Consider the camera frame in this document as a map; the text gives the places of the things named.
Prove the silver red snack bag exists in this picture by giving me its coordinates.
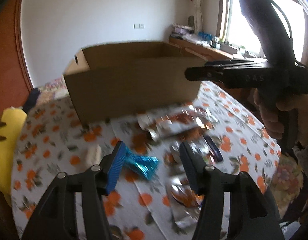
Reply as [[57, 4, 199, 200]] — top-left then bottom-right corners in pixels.
[[137, 105, 219, 141]]

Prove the teal foil candy wrapper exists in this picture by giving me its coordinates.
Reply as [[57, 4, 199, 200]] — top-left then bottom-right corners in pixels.
[[124, 148, 159, 180]]

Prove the right hand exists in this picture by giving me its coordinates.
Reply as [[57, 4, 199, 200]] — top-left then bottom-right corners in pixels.
[[254, 90, 308, 147]]

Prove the wooden side cabinet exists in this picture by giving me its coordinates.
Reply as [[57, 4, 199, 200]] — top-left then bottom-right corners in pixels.
[[169, 36, 254, 103]]

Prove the clutter on cabinet top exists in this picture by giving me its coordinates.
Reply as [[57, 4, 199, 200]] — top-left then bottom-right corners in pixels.
[[170, 16, 259, 59]]

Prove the silver snack bag orange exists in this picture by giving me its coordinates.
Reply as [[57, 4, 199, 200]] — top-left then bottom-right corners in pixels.
[[165, 174, 204, 229]]

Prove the dark purple snack bar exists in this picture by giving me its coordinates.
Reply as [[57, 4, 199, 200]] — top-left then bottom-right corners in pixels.
[[204, 135, 223, 163]]

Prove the small beige wrapped snack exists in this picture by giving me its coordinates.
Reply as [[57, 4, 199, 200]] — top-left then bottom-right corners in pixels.
[[84, 144, 102, 168]]

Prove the orange print bedsheet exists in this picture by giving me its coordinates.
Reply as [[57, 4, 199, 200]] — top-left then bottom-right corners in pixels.
[[11, 82, 281, 239]]

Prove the yellow plush pillow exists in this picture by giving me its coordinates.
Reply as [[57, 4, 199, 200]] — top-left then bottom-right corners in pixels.
[[0, 108, 27, 205]]

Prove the brown cardboard box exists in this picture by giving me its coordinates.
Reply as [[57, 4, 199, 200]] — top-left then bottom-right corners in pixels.
[[63, 42, 205, 125]]

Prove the wooden headboard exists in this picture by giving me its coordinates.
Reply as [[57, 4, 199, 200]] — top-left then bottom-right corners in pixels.
[[0, 0, 33, 113]]

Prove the white wall socket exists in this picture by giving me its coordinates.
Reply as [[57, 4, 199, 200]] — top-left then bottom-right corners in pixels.
[[133, 23, 145, 29]]

